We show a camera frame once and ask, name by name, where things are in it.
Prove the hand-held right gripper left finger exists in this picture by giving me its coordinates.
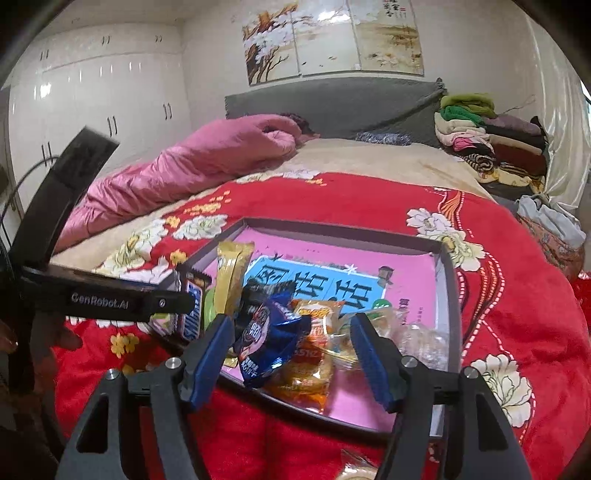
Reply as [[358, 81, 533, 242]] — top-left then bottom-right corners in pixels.
[[55, 314, 236, 480]]

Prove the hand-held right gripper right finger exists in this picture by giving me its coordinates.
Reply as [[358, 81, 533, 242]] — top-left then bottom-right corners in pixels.
[[349, 313, 534, 480]]

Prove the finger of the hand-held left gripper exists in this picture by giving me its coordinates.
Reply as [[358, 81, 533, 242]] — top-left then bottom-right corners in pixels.
[[139, 287, 197, 323]]

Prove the brown chocolate bar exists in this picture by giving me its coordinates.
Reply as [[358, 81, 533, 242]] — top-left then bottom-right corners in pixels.
[[174, 272, 213, 344]]

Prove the clear packet with green label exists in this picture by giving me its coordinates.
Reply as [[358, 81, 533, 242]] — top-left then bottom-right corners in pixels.
[[330, 300, 398, 370]]

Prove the light green snack packet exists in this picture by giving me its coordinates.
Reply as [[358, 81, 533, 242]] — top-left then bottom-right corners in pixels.
[[202, 286, 222, 325]]

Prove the clear plastic snack packet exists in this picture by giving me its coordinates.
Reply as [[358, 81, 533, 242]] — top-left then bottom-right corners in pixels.
[[397, 318, 451, 370]]

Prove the blue snack packet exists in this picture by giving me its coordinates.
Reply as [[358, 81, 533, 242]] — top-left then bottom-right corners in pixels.
[[233, 279, 313, 388]]

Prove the gold snack packet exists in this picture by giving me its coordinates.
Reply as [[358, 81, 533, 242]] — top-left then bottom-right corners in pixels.
[[217, 241, 256, 319]]

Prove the orange yellow snack packet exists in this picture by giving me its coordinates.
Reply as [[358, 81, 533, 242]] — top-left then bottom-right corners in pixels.
[[263, 299, 347, 414]]

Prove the dark grey shallow box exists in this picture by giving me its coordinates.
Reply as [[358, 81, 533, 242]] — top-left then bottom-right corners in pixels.
[[175, 216, 462, 439]]

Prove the person's left hand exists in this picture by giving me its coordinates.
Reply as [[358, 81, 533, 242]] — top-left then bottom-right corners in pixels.
[[0, 318, 84, 393]]

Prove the pink book with blue label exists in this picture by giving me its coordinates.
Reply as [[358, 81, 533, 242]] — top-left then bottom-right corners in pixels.
[[203, 228, 437, 428]]

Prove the white wardrobe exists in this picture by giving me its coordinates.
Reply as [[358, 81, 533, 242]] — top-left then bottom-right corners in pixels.
[[0, 23, 192, 222]]

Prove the cream snack in clear packet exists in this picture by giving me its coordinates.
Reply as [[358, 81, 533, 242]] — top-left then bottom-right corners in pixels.
[[335, 450, 384, 480]]

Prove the pink quilt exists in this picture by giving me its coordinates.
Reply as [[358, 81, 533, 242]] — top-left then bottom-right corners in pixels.
[[55, 113, 320, 254]]

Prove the red floral blanket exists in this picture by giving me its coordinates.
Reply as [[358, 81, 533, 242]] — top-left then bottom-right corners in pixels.
[[51, 172, 578, 480]]

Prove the grey cloth bundle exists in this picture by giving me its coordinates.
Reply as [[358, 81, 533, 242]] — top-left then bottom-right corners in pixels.
[[515, 194, 587, 278]]

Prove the blue patterned cloth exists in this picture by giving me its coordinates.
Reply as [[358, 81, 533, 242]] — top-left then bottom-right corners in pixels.
[[355, 131, 411, 147]]

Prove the stack of folded clothes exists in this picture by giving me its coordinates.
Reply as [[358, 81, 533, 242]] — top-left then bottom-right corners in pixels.
[[434, 92, 550, 195]]

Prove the grey headboard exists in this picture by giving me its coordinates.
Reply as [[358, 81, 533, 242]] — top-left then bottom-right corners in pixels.
[[225, 76, 448, 144]]

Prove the cream shiny curtain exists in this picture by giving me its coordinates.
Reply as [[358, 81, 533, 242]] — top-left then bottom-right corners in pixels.
[[526, 14, 591, 208]]

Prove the black cable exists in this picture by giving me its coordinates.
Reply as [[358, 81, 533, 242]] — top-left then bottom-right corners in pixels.
[[0, 157, 61, 232]]

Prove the floral wall painting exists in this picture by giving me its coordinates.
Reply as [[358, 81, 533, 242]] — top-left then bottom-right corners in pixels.
[[240, 0, 426, 88]]

